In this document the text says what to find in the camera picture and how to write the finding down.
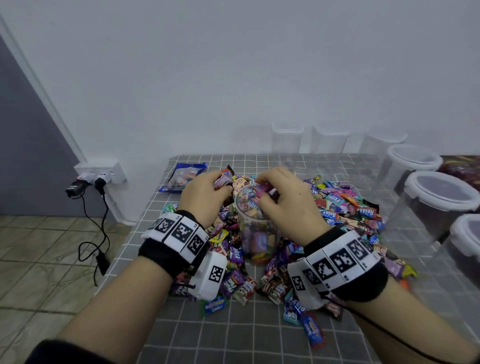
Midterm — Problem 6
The black power plug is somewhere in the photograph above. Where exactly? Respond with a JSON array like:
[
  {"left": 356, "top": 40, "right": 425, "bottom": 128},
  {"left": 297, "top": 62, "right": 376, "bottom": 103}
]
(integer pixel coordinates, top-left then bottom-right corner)
[{"left": 65, "top": 176, "right": 106, "bottom": 199}]

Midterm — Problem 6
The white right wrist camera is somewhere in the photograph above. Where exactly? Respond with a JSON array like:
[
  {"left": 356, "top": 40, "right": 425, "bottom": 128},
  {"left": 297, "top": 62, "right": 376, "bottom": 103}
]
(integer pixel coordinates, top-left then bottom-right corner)
[{"left": 287, "top": 258, "right": 324, "bottom": 312}]

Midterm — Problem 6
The person's left hand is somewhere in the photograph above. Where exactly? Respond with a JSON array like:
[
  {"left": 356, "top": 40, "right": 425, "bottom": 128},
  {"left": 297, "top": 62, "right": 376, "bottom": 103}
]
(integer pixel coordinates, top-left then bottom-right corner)
[{"left": 177, "top": 170, "right": 234, "bottom": 228}]

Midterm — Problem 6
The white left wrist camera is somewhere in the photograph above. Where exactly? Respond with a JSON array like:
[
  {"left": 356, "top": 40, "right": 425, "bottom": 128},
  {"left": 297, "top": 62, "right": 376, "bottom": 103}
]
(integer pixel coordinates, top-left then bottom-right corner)
[{"left": 187, "top": 249, "right": 229, "bottom": 303}]

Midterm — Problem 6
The person's right hand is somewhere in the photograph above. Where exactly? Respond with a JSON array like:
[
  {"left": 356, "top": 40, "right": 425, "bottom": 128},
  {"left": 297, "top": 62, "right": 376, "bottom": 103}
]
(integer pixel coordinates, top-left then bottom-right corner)
[{"left": 255, "top": 166, "right": 331, "bottom": 247}]

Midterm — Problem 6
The small transparent plastic jar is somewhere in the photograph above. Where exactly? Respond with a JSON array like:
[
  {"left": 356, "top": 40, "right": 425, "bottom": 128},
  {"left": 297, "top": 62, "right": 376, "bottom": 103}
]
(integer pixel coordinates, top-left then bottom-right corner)
[
  {"left": 360, "top": 132, "right": 408, "bottom": 177},
  {"left": 271, "top": 125, "right": 306, "bottom": 156},
  {"left": 311, "top": 126, "right": 352, "bottom": 156}
]

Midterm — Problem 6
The blue snack packet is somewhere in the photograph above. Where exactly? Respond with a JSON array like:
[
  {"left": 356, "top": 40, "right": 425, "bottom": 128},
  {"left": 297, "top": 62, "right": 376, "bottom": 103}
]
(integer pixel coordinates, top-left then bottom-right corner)
[{"left": 158, "top": 162, "right": 208, "bottom": 194}]

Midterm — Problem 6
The pile of colourful candies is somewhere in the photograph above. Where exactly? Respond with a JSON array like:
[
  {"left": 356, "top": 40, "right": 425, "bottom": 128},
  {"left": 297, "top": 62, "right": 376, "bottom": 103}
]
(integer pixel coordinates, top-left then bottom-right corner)
[{"left": 161, "top": 166, "right": 419, "bottom": 348}]

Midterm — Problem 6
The person's left forearm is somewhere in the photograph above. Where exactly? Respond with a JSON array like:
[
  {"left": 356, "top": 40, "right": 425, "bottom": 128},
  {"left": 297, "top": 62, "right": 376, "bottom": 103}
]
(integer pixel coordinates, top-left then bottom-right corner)
[{"left": 60, "top": 255, "right": 174, "bottom": 364}]

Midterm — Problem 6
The tall transparent plastic jar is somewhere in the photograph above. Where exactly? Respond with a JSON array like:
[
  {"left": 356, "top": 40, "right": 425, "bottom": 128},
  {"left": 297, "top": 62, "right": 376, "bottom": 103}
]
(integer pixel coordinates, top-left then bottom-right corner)
[{"left": 234, "top": 182, "right": 282, "bottom": 264}]

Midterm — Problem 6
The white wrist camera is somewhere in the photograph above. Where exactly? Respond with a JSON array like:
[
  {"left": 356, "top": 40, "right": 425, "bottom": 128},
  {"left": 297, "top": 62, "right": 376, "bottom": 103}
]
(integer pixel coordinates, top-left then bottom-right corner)
[
  {"left": 287, "top": 258, "right": 324, "bottom": 312},
  {"left": 187, "top": 249, "right": 229, "bottom": 303}
]

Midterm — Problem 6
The black marker-tagged wristband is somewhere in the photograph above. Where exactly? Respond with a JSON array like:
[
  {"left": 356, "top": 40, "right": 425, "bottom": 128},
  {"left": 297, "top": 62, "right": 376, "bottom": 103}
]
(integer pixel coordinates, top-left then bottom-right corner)
[
  {"left": 138, "top": 210, "right": 211, "bottom": 280},
  {"left": 287, "top": 225, "right": 390, "bottom": 311}
]

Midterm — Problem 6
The dark patterned cloth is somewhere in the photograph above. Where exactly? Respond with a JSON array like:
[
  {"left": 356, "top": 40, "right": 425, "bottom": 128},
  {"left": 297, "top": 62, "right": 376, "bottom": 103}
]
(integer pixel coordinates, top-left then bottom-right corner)
[{"left": 438, "top": 155, "right": 480, "bottom": 189}]

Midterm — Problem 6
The black marker-tagged right wristband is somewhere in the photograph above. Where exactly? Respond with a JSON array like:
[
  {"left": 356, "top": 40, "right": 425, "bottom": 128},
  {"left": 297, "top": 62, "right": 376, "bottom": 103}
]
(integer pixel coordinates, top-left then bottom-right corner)
[{"left": 287, "top": 225, "right": 390, "bottom": 311}]

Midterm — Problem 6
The black power cable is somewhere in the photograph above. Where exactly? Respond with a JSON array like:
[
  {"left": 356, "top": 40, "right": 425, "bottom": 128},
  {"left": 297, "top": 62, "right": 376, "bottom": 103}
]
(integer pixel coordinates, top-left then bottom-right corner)
[{"left": 77, "top": 187, "right": 112, "bottom": 286}]

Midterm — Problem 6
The person's right forearm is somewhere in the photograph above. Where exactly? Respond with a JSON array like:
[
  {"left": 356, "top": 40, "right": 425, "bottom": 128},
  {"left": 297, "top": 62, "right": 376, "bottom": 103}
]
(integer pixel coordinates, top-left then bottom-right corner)
[{"left": 352, "top": 281, "right": 480, "bottom": 364}]

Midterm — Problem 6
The black marker-tagged left wristband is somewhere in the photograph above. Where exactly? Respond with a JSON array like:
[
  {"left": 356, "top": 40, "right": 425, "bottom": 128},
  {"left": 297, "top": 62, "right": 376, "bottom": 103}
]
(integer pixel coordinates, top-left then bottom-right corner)
[{"left": 138, "top": 210, "right": 211, "bottom": 280}]

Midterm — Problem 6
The grey door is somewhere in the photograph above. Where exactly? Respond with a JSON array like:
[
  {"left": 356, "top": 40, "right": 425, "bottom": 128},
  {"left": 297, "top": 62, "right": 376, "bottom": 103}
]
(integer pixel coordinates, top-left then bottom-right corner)
[{"left": 0, "top": 33, "right": 87, "bottom": 219}]

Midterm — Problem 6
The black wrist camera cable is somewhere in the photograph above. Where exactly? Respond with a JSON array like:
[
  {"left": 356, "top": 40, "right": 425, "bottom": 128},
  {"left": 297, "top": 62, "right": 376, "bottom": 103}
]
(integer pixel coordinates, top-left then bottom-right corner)
[{"left": 352, "top": 303, "right": 451, "bottom": 364}]

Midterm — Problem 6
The white wall socket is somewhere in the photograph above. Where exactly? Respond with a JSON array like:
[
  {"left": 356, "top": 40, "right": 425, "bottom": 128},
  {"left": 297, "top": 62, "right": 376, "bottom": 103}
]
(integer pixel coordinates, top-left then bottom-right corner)
[{"left": 73, "top": 161, "right": 127, "bottom": 186}]

